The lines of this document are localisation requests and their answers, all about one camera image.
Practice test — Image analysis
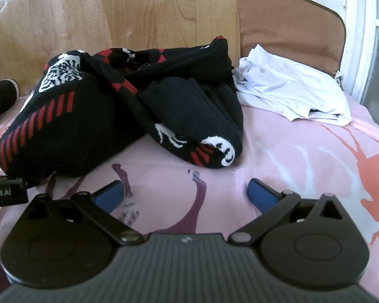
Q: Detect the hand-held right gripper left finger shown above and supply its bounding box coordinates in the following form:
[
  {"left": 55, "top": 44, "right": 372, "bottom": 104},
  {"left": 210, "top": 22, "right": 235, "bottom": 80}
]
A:
[{"left": 27, "top": 179, "right": 144, "bottom": 246}]

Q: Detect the wooden headboard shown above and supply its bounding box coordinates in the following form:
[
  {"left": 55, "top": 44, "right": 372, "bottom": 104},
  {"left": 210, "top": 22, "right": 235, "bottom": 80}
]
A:
[{"left": 0, "top": 0, "right": 242, "bottom": 97}]

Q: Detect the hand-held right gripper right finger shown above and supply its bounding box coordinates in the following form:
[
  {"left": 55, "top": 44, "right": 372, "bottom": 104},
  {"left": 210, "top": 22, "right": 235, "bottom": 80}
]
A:
[{"left": 229, "top": 178, "right": 346, "bottom": 247}]

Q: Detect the black garment with white band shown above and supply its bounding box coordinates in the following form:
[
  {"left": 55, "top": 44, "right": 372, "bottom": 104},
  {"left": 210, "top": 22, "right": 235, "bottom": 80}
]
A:
[{"left": 0, "top": 80, "right": 19, "bottom": 130}]

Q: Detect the white window frame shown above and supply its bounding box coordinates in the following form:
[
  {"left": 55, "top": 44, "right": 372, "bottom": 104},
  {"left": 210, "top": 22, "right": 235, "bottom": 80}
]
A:
[{"left": 346, "top": 0, "right": 379, "bottom": 103}]

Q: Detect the pink printed bed sheet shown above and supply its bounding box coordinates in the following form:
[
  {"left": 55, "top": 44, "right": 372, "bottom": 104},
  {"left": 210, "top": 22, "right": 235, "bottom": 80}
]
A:
[{"left": 0, "top": 91, "right": 379, "bottom": 294}]

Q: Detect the brown perforated cushion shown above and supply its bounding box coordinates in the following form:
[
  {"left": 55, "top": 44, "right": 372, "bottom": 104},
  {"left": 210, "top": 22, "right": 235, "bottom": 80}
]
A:
[{"left": 237, "top": 0, "right": 346, "bottom": 76}]

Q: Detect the black red deer-patterned sweater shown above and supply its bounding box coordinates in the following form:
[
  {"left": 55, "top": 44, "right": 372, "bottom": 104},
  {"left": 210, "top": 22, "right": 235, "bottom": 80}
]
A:
[{"left": 0, "top": 35, "right": 244, "bottom": 187}]

